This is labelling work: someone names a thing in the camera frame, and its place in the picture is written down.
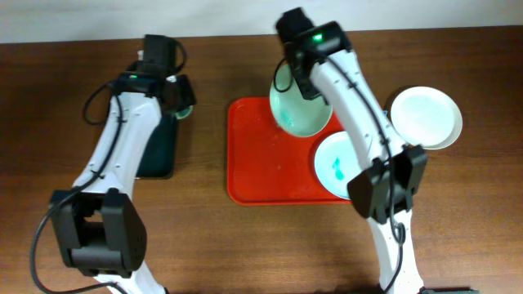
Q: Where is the green yellow sponge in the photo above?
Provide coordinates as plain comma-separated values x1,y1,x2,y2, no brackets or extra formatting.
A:
174,105,194,120

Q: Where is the mint green plate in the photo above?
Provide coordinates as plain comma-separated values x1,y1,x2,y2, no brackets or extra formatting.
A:
269,65,333,137

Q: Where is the light blue plate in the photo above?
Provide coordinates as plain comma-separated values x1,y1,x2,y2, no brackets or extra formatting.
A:
314,131,362,200

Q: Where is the white plate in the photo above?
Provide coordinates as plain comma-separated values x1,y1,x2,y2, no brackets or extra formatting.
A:
389,86,463,150

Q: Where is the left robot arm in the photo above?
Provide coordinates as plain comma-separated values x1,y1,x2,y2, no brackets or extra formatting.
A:
43,34,196,293

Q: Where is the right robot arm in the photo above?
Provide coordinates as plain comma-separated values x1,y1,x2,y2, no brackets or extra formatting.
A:
275,7,427,293

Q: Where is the red plastic tray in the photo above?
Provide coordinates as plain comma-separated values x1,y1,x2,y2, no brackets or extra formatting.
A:
226,97,350,206

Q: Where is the black rectangular basin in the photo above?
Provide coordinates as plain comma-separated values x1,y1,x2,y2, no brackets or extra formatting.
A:
136,114,178,179

